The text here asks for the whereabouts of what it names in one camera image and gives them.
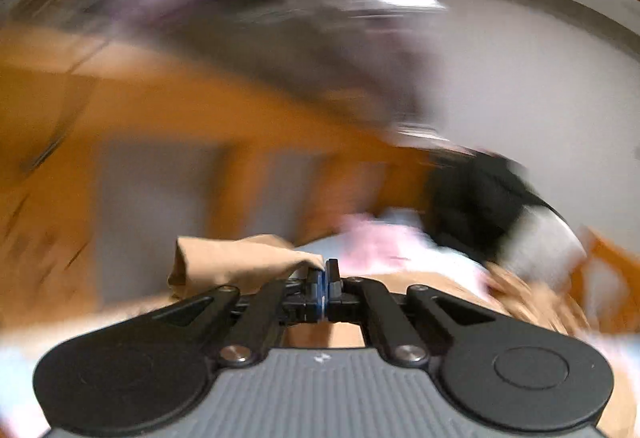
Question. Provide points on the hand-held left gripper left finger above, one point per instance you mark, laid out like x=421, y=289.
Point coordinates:
x=316, y=290

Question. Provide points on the pink floral blanket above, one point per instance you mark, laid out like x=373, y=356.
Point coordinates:
x=380, y=243

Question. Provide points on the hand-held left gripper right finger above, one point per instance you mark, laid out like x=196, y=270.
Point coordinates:
x=334, y=290

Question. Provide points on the wooden bed frame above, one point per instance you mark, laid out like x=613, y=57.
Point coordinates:
x=150, y=108

